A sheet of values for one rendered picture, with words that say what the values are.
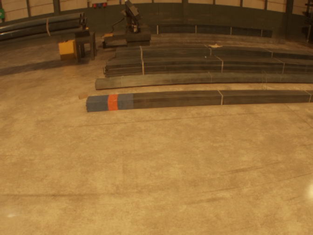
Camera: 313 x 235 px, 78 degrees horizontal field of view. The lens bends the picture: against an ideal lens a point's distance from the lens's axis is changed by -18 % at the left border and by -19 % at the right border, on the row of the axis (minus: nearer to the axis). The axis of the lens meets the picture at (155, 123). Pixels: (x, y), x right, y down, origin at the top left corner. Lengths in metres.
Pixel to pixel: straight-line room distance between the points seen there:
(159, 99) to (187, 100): 0.41
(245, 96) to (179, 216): 2.46
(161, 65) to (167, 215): 3.13
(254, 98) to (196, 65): 1.38
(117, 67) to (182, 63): 1.25
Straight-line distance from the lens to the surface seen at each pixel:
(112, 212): 2.04
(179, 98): 3.52
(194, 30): 9.82
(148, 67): 4.46
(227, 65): 4.85
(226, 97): 3.73
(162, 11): 11.14
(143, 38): 6.65
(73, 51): 7.22
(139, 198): 2.12
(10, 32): 5.75
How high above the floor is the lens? 1.59
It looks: 31 degrees down
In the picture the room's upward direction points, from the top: 1 degrees counter-clockwise
